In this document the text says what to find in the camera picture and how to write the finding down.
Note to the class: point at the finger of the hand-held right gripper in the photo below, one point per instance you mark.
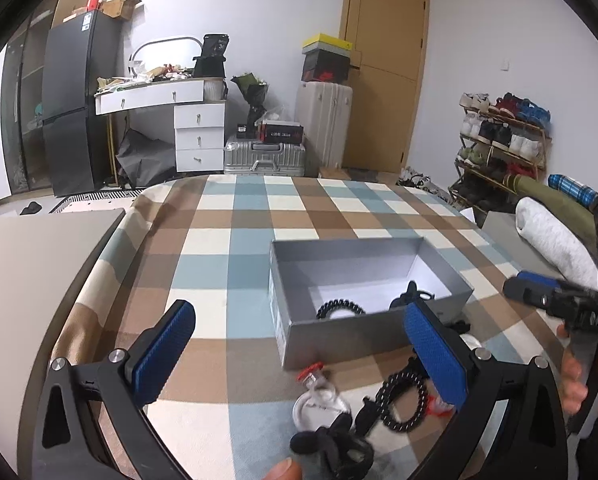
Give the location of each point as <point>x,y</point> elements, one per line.
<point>521,294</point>
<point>531,278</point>

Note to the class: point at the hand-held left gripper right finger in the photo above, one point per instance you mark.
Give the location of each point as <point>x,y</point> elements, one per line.
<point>434,355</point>

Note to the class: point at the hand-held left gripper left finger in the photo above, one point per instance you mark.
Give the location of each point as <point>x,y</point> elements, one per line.
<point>164,355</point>

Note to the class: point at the red cartoon hair clip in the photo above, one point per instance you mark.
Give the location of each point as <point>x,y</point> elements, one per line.
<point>436,405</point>

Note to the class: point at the grey cardboard box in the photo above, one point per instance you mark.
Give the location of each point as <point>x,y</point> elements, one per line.
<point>329,340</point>

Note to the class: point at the clear bangle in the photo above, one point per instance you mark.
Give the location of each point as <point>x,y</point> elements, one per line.
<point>315,384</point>

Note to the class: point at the small red charm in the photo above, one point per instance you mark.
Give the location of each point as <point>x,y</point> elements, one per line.
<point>309,371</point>

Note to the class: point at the black hair claw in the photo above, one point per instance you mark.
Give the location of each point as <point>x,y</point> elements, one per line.
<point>410,292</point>
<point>349,452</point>
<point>454,326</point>
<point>366,415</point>

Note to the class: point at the person's right hand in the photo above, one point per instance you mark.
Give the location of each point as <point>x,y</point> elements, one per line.
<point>573,377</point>

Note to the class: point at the person's left hand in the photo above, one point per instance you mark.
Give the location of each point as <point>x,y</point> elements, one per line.
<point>285,471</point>

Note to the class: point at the white rolled towel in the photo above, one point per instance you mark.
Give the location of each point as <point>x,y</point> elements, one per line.
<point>554,240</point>

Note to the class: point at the green rolled mat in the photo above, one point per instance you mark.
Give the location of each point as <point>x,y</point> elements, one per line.
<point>554,205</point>

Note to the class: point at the blue plaid roll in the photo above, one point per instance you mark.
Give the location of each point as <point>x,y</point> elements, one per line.
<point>576,190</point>

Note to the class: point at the metal shoe rack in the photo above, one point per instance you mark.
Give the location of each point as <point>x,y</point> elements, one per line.
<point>479,162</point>

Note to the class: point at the pile of sandals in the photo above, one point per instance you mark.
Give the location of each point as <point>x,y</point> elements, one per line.
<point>421,180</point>

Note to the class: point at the row of shoes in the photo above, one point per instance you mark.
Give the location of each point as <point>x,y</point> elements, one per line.
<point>499,132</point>

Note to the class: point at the beige table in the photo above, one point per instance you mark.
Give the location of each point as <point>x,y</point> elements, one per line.
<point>39,270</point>

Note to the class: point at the striped rug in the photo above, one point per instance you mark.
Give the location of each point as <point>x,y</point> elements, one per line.
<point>94,199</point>

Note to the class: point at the black slippers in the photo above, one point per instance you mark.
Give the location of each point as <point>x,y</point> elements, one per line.
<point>31,208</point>

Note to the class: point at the dark grey cloth bag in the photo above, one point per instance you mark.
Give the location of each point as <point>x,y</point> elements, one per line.
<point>144,157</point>

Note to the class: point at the checked blanket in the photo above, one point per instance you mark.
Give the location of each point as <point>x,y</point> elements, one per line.
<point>289,200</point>

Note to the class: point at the white dresser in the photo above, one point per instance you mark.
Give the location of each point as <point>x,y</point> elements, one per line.
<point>199,140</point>

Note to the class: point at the silver suitcase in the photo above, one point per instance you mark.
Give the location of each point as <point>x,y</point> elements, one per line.
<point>264,157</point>

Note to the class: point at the small black box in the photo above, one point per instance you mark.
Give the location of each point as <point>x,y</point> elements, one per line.
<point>246,131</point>

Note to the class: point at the black and red box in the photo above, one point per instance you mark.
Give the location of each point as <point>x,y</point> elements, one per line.
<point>281,133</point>

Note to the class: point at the white suitcase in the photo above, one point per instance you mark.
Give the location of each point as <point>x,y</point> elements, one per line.
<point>324,120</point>

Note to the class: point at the wooden door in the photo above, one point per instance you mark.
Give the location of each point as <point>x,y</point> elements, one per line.
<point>384,60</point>

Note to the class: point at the white ribbed container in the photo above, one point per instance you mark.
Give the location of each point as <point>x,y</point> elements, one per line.
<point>214,90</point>

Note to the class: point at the dark wrapped bouquet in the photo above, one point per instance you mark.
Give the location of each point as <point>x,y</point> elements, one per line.
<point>251,90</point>

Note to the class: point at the pile of dresser clutter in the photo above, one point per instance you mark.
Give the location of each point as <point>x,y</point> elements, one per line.
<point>149,76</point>

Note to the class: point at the dark glass cabinet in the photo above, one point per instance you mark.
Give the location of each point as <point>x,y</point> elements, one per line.
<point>24,110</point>

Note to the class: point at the black fridge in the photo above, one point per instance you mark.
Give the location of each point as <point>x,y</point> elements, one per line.
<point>79,85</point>

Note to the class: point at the black shoebox with red print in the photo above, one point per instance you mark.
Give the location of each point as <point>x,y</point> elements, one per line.
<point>326,75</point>

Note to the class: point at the black bag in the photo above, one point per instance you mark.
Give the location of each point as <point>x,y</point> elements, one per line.
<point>210,62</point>

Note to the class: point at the oval mirror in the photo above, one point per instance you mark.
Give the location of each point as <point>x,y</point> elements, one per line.
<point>166,52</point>

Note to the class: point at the yellow shoebox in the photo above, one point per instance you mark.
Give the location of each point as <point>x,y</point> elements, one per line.
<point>326,42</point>

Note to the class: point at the open cardboard box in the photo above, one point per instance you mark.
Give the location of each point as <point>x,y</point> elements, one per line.
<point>121,7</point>

